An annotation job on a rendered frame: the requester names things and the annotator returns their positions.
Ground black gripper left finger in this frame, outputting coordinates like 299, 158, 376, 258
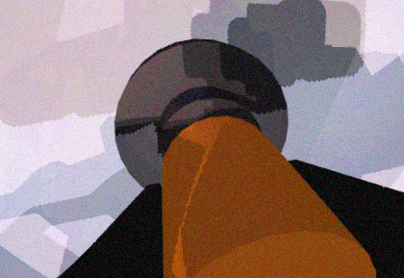
58, 184, 164, 278

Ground orange cylinder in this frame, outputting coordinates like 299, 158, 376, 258
161, 115, 376, 278

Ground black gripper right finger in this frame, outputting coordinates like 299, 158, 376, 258
288, 160, 404, 278

